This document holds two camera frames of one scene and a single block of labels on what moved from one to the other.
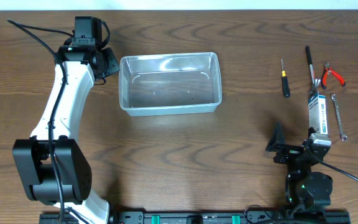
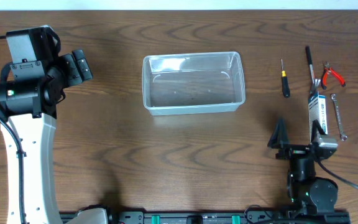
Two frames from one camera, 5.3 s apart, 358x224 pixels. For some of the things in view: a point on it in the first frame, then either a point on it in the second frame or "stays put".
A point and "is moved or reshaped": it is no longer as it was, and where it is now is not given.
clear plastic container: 152,84 is moved or reshaped
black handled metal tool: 316,82 stays put
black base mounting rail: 210,217 stays put
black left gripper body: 106,62 to 68,73
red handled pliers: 324,79 stays put
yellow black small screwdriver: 285,84 stays put
